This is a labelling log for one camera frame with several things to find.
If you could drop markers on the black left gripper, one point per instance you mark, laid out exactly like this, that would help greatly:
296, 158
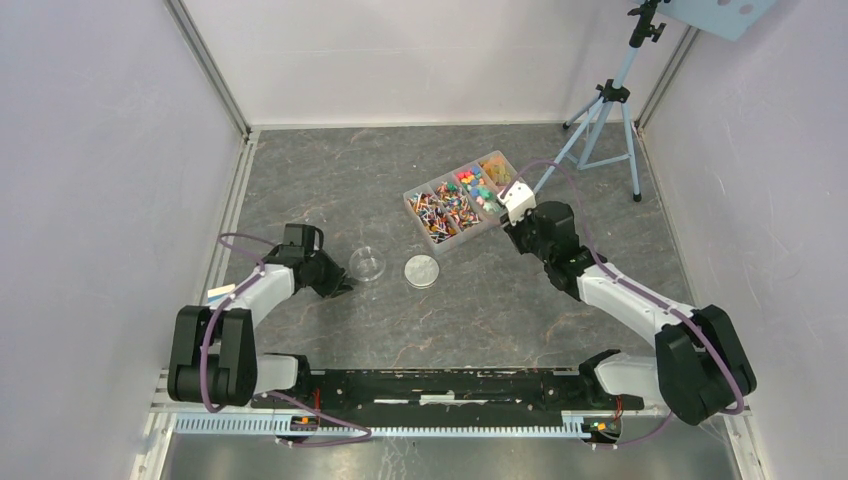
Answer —
336, 274

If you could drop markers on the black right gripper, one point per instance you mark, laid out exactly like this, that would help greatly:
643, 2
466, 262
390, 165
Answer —
513, 231

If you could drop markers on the clear round jar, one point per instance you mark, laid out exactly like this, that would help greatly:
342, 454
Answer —
367, 264

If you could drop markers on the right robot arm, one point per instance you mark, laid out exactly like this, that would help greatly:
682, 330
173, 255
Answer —
699, 367

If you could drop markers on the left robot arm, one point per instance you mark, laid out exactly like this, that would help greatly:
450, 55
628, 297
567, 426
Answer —
213, 358

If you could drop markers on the clear compartment candy tray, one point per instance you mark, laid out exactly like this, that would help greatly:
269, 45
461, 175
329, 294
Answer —
461, 204

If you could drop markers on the blue and white block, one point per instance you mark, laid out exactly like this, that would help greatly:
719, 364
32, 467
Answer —
218, 293

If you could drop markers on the light blue perforated board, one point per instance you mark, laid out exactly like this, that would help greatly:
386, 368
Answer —
728, 19

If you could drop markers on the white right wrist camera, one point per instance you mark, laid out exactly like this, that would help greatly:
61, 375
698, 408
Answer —
517, 200

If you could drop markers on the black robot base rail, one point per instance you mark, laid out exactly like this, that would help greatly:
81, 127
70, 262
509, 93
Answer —
442, 398

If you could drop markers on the light blue camera tripod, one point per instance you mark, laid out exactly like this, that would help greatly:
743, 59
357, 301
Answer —
588, 124

